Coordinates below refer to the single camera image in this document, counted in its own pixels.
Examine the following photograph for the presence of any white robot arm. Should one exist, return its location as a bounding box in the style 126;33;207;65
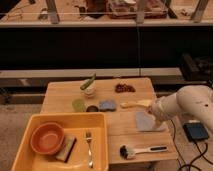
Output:
149;85;213;133

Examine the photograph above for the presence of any black foot pedal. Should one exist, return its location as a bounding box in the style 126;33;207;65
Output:
183;122;209;142

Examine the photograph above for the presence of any orange bowl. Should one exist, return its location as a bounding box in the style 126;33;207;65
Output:
30;122;65;155

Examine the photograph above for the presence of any green vegetable in cup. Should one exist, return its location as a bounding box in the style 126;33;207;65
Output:
80;74;96;90

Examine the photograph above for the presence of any green cup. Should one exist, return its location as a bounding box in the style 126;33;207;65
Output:
72;99;86;112

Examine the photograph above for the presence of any dish brush with white handle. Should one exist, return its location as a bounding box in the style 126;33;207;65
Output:
120;145;168;160

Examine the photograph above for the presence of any small dark round dish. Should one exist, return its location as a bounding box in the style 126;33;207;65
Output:
86;105;99;112

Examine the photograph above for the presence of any black equipment box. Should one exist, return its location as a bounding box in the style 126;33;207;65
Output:
180;54;213;81

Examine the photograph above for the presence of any yellow plastic tray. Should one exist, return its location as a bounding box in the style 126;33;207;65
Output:
11;113;108;171

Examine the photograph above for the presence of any black cable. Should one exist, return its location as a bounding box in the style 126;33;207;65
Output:
169;119;213;171

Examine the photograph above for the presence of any brown sponge block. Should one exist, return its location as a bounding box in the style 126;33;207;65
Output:
55;136;77;163

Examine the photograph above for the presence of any bunch of dark grapes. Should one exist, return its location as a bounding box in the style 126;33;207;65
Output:
115;84;135;93

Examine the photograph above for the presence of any light blue towel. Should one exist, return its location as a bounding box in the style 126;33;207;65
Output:
135;112;167;132

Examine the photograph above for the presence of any silver fork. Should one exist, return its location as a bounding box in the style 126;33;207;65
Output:
85;132;93;168

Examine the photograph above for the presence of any wooden table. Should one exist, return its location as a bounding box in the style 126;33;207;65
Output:
41;78;178;171

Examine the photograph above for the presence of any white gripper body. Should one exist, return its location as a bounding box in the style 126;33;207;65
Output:
148;100;166;125

